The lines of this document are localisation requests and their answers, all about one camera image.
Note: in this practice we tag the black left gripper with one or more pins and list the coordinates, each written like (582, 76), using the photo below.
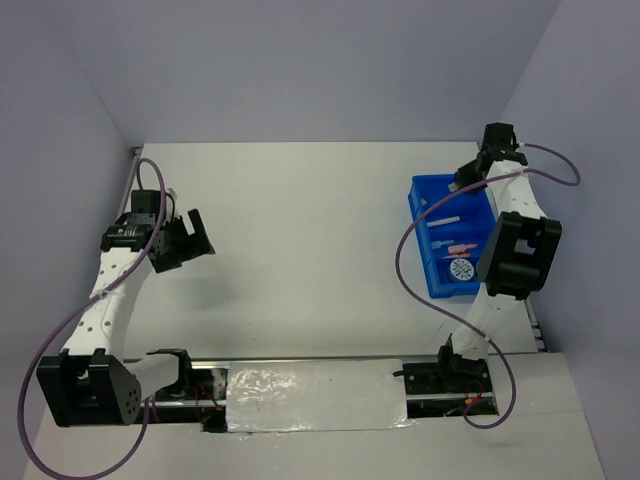
(194, 245)

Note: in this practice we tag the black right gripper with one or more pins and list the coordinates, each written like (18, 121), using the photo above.
(464, 174)

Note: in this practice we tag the blue white marker pen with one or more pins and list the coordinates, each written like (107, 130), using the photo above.
(443, 221)

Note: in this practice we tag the pink eraser stick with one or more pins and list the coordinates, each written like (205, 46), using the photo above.
(460, 248)

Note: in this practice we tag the blue patterned tape roll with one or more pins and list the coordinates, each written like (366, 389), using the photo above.
(461, 270)

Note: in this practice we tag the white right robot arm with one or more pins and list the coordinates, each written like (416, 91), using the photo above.
(514, 263)

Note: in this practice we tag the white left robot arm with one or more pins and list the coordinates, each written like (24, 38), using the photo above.
(88, 383)

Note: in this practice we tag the blue plastic sorting bin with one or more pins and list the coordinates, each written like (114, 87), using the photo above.
(476, 224)

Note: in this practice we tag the silver foil tape sheet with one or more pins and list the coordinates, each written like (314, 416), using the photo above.
(310, 396)

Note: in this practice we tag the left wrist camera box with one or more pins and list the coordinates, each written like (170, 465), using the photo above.
(171, 209)

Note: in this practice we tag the black metal base rail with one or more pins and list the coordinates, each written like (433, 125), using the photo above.
(429, 394)

